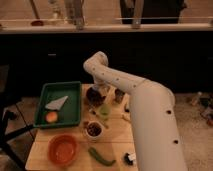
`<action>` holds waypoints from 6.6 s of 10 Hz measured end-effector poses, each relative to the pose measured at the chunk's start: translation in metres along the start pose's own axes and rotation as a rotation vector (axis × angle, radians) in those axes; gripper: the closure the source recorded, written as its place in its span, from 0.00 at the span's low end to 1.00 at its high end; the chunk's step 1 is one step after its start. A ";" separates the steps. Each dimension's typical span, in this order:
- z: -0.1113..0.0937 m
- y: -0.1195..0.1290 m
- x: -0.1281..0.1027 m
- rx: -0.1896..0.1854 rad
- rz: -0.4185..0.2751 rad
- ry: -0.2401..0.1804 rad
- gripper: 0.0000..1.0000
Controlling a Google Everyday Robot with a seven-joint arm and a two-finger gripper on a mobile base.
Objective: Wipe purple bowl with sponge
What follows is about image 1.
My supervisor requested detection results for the dark purple bowl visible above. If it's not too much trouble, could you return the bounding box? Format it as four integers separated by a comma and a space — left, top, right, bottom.
86, 88, 105, 107

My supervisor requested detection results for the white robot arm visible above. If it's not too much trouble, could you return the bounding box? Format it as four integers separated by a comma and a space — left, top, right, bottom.
83, 51, 188, 171

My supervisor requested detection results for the orange plastic bowl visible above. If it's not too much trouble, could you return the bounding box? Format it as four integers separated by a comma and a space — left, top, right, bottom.
47, 134, 78, 167

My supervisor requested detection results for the light green cup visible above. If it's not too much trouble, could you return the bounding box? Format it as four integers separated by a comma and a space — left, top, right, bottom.
99, 104, 110, 116

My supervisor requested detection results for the green plastic tray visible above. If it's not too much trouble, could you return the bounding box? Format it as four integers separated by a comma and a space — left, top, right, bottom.
34, 81, 81, 129

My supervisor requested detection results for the white cup with dark contents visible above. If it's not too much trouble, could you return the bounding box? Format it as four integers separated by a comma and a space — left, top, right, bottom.
85, 122, 103, 140

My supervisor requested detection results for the grey triangular cloth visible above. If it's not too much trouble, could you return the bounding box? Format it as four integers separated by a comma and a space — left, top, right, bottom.
45, 96, 68, 110

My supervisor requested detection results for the orange round fruit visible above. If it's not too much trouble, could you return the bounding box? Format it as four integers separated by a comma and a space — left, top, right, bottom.
45, 111, 58, 123

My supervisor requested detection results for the green cucumber toy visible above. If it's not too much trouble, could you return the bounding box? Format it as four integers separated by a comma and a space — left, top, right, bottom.
88, 147, 115, 166

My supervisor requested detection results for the black and white small object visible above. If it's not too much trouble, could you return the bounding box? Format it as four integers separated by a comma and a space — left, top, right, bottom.
124, 153, 136, 165

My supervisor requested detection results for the small red dish on counter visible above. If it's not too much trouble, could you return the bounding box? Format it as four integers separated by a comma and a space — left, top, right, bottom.
31, 20, 44, 26

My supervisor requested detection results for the black chair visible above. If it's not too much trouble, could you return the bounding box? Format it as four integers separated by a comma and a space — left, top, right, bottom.
0, 65, 34, 171

